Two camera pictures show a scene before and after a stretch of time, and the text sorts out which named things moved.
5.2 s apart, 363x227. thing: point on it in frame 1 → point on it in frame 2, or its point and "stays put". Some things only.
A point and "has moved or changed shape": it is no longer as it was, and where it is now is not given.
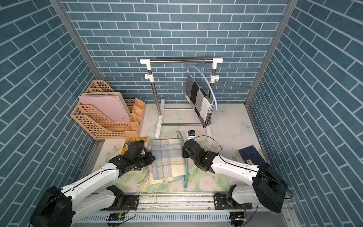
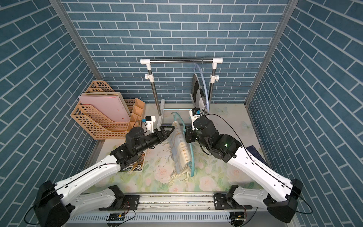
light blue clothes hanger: [207, 80] has moved or changed shape
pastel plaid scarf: [167, 163] has moved or changed shape
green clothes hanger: [186, 185] → [192, 170]
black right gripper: [185, 153] → [190, 132]
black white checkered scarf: [199, 100] has moved or changed shape
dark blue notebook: [250, 155] stays put
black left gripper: [150, 160] → [159, 135]
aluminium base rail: [157, 207] stays put
